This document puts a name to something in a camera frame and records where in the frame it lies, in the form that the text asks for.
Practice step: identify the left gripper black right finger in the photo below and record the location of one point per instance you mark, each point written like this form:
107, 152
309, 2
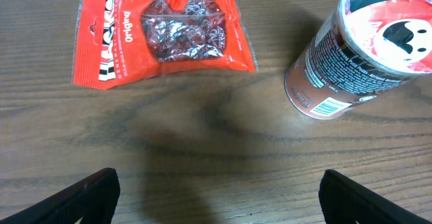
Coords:
344, 201

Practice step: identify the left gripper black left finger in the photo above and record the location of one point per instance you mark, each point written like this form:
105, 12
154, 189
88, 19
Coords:
91, 200

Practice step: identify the orange Hacks candy bag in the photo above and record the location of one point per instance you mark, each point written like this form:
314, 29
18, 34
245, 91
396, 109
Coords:
123, 41

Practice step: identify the red Pringles can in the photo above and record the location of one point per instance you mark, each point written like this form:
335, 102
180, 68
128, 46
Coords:
363, 49

